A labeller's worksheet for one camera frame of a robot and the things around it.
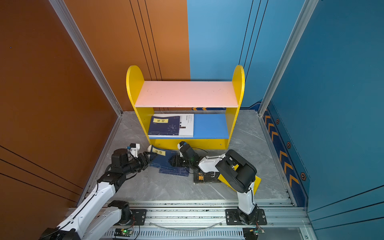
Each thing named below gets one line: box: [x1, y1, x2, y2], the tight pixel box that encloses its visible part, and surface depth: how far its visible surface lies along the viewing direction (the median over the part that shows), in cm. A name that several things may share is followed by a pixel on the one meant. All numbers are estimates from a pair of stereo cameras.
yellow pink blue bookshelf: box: [126, 65, 245, 150], surface depth 89 cm
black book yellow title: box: [193, 169, 221, 183], surface depth 87 cm
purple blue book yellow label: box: [148, 116, 180, 136], surface depth 91 cm
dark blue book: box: [149, 145, 190, 177], surface depth 89 cm
